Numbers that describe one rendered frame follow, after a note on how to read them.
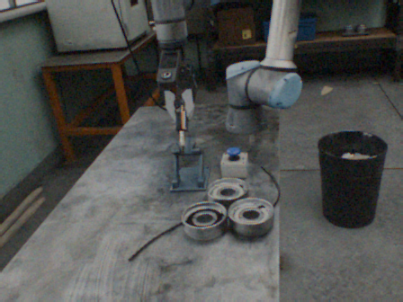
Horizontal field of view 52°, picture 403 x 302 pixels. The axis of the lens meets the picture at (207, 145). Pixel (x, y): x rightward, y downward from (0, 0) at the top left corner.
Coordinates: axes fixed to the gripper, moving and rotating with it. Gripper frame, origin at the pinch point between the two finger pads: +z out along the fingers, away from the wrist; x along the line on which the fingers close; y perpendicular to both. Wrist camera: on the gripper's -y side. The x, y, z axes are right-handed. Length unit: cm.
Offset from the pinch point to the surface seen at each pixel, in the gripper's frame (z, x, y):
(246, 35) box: 44, -8, 332
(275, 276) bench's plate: 19.7, -22.0, -37.6
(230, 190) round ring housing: 17.4, -11.9, -8.8
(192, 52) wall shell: 69, 58, 387
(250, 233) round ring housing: 18.1, -17.1, -26.0
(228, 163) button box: 15.1, -10.8, 1.9
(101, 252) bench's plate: 19.6, 16.4, -29.6
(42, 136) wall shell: 72, 141, 166
